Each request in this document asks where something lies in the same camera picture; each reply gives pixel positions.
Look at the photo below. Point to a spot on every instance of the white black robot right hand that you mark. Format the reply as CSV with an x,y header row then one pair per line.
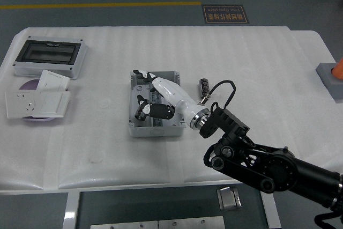
x,y
171,92

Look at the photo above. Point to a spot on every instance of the white table frame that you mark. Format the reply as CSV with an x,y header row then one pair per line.
x,y
71,207

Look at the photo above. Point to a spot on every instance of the grey open plastic box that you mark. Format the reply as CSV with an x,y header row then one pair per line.
x,y
139,128

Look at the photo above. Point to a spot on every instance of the grey metal plate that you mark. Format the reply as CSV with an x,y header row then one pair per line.
x,y
123,225
191,223

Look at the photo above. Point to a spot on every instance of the purple round plate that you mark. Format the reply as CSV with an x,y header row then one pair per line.
x,y
29,85

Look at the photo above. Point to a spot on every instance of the grey box with dark window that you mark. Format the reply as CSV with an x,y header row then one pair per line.
x,y
45,54

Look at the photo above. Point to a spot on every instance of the grey block base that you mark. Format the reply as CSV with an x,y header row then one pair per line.
x,y
325,78

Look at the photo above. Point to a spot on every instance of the white switch panel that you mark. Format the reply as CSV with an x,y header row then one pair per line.
x,y
55,80
52,103

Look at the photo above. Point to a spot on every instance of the white socket panel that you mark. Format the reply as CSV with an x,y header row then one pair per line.
x,y
18,104

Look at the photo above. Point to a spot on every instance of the silver metal bracket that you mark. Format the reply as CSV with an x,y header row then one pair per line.
x,y
229,199

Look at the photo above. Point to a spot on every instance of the white foam mat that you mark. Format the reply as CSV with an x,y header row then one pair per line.
x,y
107,146

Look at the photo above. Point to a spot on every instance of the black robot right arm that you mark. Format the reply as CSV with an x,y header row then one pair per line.
x,y
230,124

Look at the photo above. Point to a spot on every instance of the black cylindrical battery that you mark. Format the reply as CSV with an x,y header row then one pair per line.
x,y
139,115
204,87

